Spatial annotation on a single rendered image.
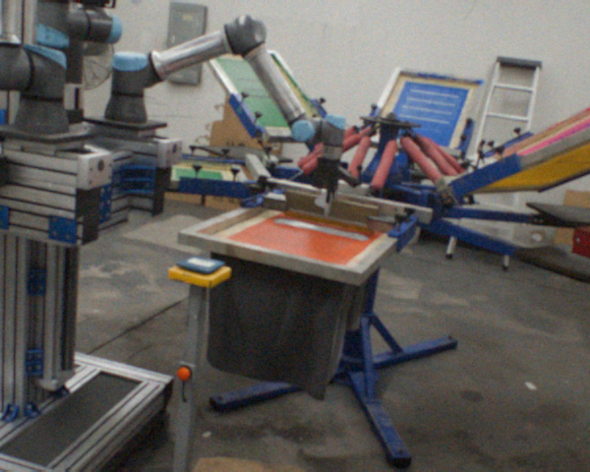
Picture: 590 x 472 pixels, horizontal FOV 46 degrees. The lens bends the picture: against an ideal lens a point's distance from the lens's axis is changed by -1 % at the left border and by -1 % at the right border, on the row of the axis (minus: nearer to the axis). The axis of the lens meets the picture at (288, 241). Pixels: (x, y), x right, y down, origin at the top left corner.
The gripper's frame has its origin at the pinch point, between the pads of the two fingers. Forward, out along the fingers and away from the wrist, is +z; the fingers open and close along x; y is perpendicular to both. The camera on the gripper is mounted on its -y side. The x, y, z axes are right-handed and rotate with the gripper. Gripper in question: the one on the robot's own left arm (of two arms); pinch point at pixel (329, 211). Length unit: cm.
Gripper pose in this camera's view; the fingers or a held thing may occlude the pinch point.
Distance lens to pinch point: 259.1
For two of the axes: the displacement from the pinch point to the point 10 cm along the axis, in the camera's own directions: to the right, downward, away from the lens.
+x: -3.5, 2.1, -9.1
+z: -1.1, 9.6, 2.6
